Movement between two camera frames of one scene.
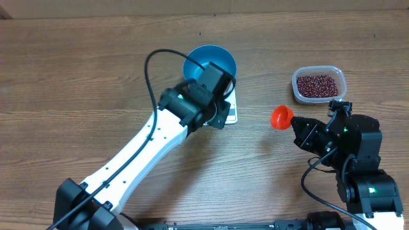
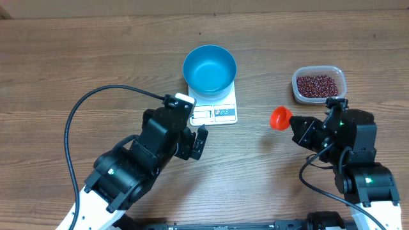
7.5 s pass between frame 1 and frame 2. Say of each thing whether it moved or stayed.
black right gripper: stayed
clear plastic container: stayed
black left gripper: moved
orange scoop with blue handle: stayed
